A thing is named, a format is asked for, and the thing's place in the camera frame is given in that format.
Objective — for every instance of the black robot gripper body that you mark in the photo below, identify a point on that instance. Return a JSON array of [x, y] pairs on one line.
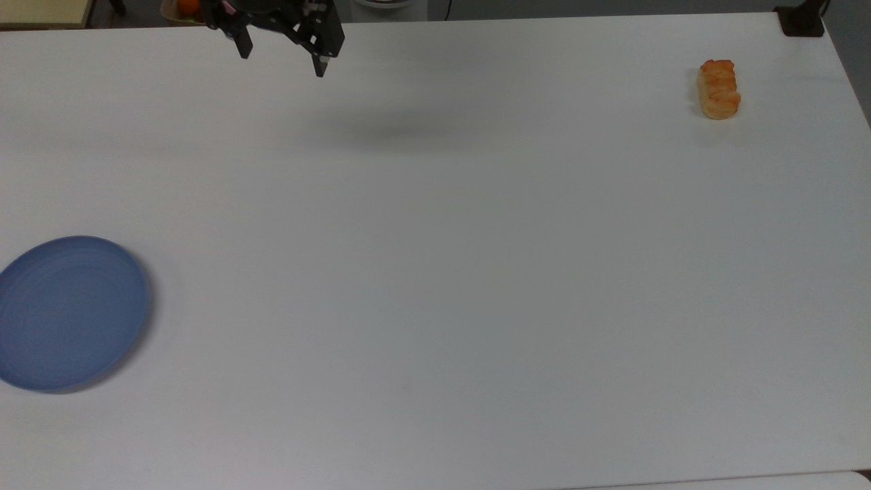
[[286, 17]]

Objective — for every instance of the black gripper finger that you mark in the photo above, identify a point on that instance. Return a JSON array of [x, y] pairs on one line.
[[320, 64], [243, 46]]

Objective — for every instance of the orange glazed bread loaf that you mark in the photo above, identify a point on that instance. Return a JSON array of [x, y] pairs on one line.
[[718, 90]]

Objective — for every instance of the orange toy fruit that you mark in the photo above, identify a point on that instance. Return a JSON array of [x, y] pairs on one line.
[[188, 6]]

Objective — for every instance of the cardboard box of toys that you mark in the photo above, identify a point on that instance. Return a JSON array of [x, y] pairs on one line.
[[173, 15]]

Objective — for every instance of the light wooden furniture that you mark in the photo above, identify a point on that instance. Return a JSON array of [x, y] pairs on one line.
[[41, 12]]

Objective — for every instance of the blue round plate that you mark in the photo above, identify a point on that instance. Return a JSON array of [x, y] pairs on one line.
[[68, 313]]

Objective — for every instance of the black table clamp mount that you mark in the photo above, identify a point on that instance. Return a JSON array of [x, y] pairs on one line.
[[801, 20]]

